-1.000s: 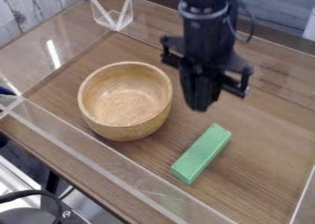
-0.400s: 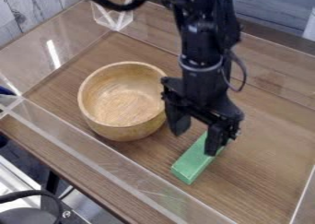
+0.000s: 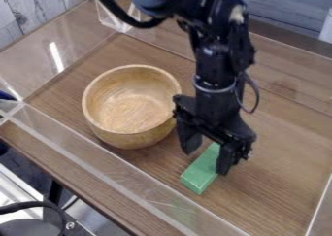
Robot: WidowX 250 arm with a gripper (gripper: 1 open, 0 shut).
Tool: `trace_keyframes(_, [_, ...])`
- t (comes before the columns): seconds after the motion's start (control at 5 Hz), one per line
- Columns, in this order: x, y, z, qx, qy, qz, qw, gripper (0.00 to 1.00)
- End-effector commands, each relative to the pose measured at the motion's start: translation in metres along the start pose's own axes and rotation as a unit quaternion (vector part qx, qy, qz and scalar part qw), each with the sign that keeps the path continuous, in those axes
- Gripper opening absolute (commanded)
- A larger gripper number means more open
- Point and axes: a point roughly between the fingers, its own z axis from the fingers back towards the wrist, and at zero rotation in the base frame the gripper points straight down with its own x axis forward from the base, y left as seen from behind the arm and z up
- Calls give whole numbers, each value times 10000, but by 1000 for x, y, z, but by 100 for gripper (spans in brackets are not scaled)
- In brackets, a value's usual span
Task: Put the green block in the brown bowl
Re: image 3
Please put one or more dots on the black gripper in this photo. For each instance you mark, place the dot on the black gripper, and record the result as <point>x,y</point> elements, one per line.
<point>211,115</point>

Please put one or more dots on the green rectangular block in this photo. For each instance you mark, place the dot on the green rectangular block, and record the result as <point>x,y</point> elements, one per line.
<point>200,174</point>

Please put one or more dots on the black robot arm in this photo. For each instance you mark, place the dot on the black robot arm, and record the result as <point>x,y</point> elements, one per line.
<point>217,27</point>

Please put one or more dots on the wooden brown bowl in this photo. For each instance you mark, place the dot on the wooden brown bowl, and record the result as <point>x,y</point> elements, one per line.
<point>127,105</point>

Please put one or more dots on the black table leg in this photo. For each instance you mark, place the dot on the black table leg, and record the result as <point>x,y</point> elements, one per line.
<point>55,193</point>

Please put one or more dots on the clear acrylic tray wall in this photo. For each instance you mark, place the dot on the clear acrylic tray wall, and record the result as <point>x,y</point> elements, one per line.
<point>145,206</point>

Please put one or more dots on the clear acrylic corner bracket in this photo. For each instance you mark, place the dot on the clear acrylic corner bracket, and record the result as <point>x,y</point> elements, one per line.
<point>111,21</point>

